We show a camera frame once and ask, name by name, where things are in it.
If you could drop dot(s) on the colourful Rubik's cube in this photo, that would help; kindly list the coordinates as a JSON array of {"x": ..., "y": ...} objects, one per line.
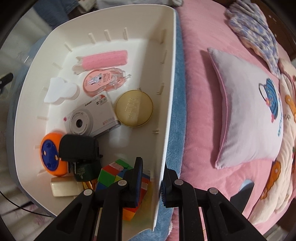
[{"x": 120, "y": 173}]

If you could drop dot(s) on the black small box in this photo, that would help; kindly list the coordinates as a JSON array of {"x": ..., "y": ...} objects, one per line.
[{"x": 76, "y": 148}]

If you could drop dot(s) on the black tablet on bed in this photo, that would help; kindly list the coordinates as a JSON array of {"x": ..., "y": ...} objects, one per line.
[{"x": 240, "y": 199}]

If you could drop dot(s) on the pink bed sheet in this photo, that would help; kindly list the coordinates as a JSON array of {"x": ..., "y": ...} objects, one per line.
[{"x": 204, "y": 25}]

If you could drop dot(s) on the beige small box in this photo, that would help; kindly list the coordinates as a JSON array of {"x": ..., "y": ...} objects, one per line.
[{"x": 65, "y": 186}]

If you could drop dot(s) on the purple floral blanket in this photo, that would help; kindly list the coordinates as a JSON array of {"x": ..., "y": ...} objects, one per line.
[{"x": 250, "y": 25}]

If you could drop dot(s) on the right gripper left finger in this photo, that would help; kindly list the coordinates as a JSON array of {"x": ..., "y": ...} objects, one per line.
[{"x": 136, "y": 181}]

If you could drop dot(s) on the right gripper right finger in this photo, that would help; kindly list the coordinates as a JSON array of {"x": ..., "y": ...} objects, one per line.
[{"x": 166, "y": 188}]

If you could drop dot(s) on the white plastic hook piece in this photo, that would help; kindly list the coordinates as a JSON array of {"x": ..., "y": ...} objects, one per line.
[{"x": 60, "y": 90}]

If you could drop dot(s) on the peach bear quilt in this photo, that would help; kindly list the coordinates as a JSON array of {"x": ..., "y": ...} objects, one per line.
[{"x": 281, "y": 183}]

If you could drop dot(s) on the white plastic tray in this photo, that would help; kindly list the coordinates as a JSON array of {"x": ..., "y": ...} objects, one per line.
[{"x": 148, "y": 33}]

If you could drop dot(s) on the gold round tin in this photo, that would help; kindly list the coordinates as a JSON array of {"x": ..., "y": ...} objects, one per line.
[{"x": 134, "y": 108}]

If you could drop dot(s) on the pink oval item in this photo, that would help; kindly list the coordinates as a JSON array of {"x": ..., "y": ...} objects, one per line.
[{"x": 99, "y": 80}]

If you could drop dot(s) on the white boxed toy camera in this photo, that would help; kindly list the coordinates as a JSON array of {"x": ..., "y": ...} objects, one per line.
[{"x": 93, "y": 118}]

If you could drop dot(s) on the denim jacket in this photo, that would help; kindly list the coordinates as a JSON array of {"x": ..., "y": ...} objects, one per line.
[{"x": 55, "y": 12}]

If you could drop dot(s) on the pink printed pillow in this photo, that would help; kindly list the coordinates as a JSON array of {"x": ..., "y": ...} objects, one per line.
[{"x": 252, "y": 115}]

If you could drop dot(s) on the orange round toy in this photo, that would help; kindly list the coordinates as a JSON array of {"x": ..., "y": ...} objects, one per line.
[{"x": 49, "y": 154}]

